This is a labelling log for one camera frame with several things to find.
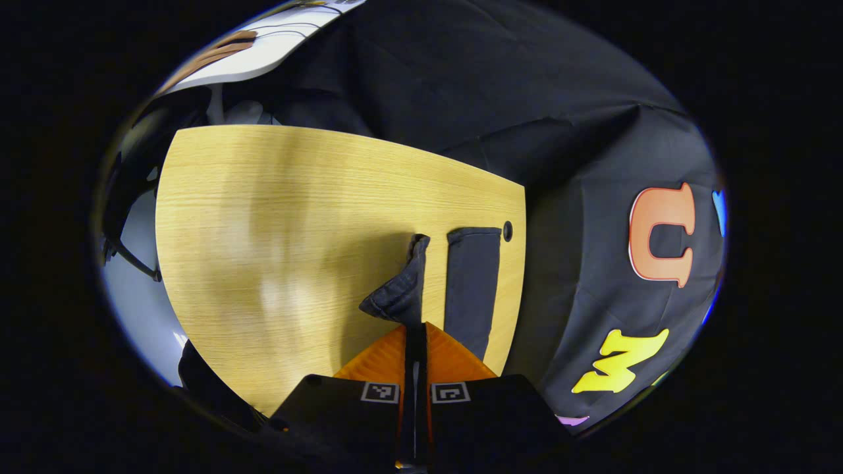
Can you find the dark grey jeans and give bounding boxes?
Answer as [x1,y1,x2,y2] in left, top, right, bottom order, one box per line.
[359,227,503,361]

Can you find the white desk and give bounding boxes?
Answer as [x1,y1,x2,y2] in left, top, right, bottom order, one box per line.
[158,0,366,126]

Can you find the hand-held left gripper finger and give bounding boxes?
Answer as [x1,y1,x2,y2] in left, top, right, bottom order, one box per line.
[269,323,418,469]
[416,321,572,469]

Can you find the black backdrop cloth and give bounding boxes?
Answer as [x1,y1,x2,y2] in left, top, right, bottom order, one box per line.
[224,0,728,435]

